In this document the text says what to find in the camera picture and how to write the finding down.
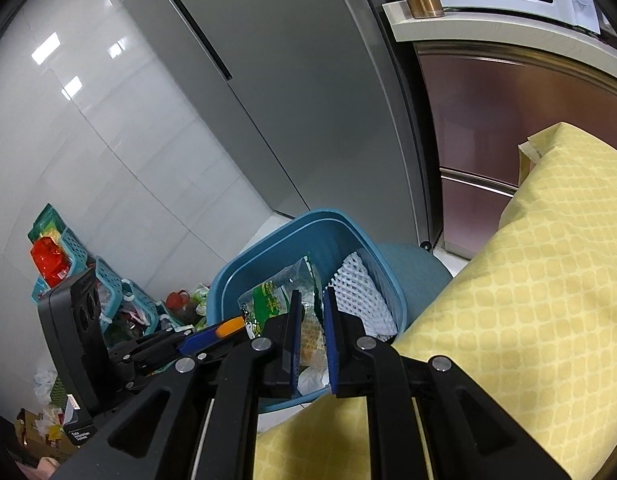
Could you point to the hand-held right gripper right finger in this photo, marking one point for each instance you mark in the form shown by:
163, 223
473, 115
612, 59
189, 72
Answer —
331, 345

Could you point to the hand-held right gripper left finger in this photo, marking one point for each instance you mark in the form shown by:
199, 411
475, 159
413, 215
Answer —
295, 345

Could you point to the white plastic bag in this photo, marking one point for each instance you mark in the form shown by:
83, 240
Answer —
44, 385

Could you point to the pink lower cabinets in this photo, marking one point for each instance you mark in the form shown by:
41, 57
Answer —
488, 120

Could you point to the blue plastic bin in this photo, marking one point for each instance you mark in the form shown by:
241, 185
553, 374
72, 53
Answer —
268, 240

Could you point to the white tissue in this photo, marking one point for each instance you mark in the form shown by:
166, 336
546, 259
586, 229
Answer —
313, 377

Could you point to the white kitchen counter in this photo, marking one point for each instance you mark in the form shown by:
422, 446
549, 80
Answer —
488, 27

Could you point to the yellow tablecloth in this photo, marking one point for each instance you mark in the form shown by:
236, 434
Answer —
513, 310

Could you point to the grey refrigerator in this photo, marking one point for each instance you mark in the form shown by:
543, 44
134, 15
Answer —
288, 85

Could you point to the teal round stool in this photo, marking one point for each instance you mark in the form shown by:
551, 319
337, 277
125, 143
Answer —
418, 280

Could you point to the white foam net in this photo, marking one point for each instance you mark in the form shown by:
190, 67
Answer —
358, 290

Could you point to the orange peel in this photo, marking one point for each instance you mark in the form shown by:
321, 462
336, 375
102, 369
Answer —
231, 326

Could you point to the green printed wrapper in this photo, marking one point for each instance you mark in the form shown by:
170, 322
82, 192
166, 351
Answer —
268, 300

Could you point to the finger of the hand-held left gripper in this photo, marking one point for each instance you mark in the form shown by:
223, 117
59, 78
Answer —
153, 342
203, 340

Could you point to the green snack packet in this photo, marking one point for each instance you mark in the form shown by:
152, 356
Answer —
46, 220

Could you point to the red plastic bag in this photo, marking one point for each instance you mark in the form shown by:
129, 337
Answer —
48, 260

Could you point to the red-lidded jar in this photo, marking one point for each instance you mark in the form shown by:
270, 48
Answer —
181, 305

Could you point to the cardboard box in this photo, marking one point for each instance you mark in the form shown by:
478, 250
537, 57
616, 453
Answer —
33, 430

